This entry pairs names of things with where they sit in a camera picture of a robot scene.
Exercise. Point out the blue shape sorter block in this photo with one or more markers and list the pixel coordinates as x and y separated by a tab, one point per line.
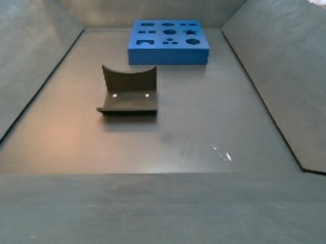
167	42

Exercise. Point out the black curved holder bracket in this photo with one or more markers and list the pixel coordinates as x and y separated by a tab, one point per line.
131	91

